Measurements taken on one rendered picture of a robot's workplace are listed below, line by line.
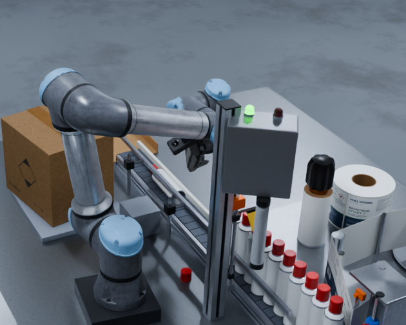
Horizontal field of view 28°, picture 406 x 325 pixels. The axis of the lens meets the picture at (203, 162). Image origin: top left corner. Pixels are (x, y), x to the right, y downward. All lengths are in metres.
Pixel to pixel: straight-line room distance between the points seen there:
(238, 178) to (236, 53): 4.20
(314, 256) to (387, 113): 3.06
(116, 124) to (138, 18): 4.80
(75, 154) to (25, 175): 0.59
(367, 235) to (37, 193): 1.04
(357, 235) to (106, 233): 0.73
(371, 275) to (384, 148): 3.04
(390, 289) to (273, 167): 0.40
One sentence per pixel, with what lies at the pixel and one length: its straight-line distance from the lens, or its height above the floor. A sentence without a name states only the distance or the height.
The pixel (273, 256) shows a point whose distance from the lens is 2.21.
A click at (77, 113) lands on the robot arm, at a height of 1.48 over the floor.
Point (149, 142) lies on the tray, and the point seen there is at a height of 0.85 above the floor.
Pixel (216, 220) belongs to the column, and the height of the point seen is 1.17.
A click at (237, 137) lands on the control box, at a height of 1.45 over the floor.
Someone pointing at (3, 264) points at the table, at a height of 0.83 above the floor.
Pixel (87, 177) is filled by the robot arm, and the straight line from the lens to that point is 2.17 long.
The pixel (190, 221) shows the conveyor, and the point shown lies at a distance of 2.61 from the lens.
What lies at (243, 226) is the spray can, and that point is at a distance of 2.32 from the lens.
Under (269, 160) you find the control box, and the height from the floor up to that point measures 1.39.
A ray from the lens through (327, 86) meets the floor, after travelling 5.75.
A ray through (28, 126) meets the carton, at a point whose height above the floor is 1.12.
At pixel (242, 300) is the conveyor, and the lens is 2.35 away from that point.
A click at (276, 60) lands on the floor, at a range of 6.07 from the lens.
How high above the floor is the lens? 2.37
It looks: 30 degrees down
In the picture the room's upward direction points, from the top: 3 degrees clockwise
